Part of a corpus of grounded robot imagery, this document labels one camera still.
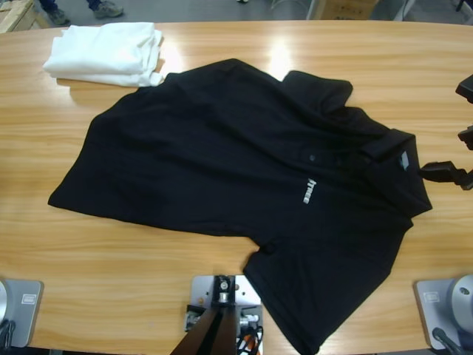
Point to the arm grey base plate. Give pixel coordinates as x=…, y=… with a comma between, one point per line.
x=432, y=307
x=22, y=310

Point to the brown cardboard box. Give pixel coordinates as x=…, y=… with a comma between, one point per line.
x=347, y=9

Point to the wooden pallet stack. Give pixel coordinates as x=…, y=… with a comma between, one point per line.
x=15, y=15

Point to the bystander in blue jeans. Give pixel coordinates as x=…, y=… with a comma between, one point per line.
x=55, y=15

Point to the grey metal leg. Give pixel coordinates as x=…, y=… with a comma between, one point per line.
x=314, y=9

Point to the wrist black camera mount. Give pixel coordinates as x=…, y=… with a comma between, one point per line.
x=466, y=88

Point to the black polo shirt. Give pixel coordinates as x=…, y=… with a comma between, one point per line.
x=221, y=166

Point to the white metal frame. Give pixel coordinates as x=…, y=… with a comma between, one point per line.
x=403, y=9

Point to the dark camera post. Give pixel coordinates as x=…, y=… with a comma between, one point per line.
x=216, y=333

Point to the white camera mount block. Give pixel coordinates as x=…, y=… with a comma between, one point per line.
x=201, y=288

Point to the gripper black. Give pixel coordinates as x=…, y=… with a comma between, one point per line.
x=467, y=137

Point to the white folded cloth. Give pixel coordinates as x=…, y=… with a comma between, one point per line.
x=99, y=51

